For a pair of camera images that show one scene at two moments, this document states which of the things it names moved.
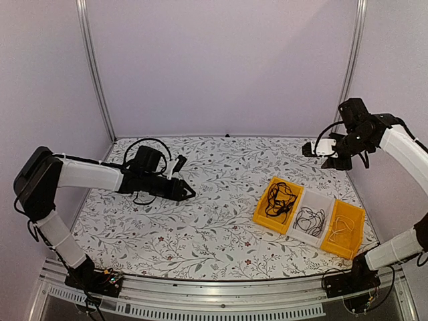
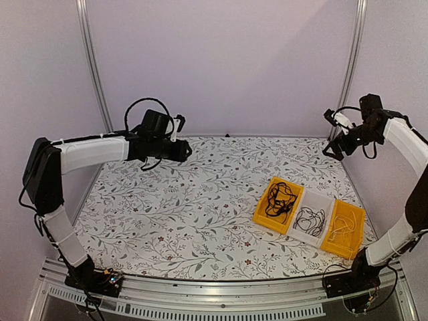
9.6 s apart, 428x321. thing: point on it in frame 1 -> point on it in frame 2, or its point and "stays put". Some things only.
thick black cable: x=280 y=198 stays put
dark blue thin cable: x=312 y=222 stays put
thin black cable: x=280 y=198 stays put
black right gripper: x=331 y=164 -> x=348 y=148
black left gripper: x=179 y=185 -> x=180 y=154
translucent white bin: x=311 y=217 stays put
